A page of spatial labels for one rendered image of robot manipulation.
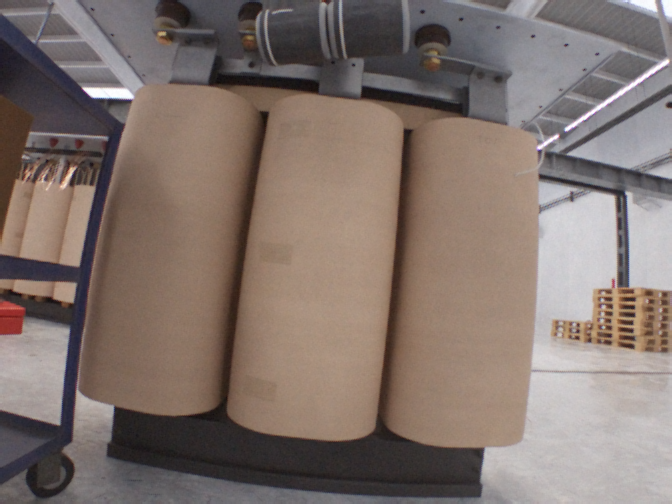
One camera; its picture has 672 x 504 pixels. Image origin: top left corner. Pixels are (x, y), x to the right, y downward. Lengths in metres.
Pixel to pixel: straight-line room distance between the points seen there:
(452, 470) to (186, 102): 1.29
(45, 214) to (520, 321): 3.31
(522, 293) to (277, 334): 0.63
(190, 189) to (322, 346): 0.51
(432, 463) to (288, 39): 1.11
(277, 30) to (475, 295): 0.73
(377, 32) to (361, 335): 0.64
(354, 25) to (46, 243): 3.07
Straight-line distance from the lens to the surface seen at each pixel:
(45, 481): 1.03
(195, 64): 1.13
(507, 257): 0.95
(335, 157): 0.88
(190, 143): 0.96
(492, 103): 1.14
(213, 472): 1.10
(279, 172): 0.89
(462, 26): 1.15
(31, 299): 3.57
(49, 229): 3.38
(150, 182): 0.96
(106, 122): 0.93
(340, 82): 1.03
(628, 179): 13.73
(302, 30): 0.66
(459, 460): 1.15
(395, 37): 0.65
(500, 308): 0.94
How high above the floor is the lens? 0.56
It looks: 8 degrees up
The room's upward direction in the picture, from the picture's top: 7 degrees clockwise
